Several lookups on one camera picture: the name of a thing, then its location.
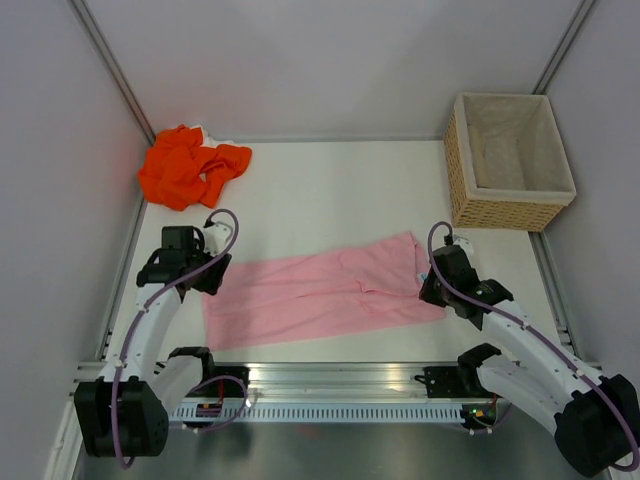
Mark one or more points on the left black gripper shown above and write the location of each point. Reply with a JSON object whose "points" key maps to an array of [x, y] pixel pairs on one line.
{"points": [[214, 280]]}

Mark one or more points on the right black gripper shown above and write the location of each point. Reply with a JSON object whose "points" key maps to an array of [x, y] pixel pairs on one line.
{"points": [[427, 294]]}

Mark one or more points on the pink t-shirt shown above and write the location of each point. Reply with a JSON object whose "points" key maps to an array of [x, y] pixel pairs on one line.
{"points": [[340, 292]]}

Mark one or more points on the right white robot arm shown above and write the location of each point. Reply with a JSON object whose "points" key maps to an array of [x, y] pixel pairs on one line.
{"points": [[593, 419]]}

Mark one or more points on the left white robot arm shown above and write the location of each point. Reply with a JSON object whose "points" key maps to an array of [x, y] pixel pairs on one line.
{"points": [[124, 412]]}

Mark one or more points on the orange t-shirt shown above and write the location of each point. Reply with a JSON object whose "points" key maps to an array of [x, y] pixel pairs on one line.
{"points": [[178, 172]]}

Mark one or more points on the white t-shirt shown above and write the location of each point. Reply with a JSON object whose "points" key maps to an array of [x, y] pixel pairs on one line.
{"points": [[207, 140]]}

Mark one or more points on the wicker basket with liner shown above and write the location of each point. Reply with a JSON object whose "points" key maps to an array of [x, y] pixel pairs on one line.
{"points": [[506, 164]]}

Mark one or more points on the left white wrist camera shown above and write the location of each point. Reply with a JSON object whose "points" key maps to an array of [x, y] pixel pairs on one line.
{"points": [[217, 236]]}

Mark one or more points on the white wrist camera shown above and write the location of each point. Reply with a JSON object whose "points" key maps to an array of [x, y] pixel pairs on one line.
{"points": [[465, 244], [217, 236]]}

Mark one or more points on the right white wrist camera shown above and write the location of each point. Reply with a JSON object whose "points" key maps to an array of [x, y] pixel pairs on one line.
{"points": [[465, 244]]}

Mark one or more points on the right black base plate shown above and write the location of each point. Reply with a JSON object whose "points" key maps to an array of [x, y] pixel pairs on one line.
{"points": [[451, 382]]}

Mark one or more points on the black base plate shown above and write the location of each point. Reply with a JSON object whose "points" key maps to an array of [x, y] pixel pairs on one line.
{"points": [[451, 382], [227, 383]]}

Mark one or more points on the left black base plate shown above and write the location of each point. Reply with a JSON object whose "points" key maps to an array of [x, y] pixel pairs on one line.
{"points": [[227, 383]]}

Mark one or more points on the right table side rail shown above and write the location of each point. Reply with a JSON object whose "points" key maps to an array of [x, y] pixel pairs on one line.
{"points": [[553, 291]]}

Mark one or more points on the aluminium front rail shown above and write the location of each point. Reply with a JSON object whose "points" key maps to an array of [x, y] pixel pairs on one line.
{"points": [[340, 380]]}

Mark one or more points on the white slotted cable duct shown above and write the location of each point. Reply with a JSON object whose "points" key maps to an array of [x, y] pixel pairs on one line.
{"points": [[322, 413]]}

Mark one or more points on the back table edge rail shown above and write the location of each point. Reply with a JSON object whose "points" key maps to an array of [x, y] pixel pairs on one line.
{"points": [[246, 140]]}

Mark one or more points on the left corner aluminium post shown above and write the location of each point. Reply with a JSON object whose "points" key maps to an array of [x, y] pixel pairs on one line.
{"points": [[100, 44]]}

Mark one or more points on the corner aluminium post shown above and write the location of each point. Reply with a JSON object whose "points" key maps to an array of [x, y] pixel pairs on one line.
{"points": [[578, 21], [100, 44]]}

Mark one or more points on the right corner aluminium post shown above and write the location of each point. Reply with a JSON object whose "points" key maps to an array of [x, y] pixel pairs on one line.
{"points": [[578, 21]]}

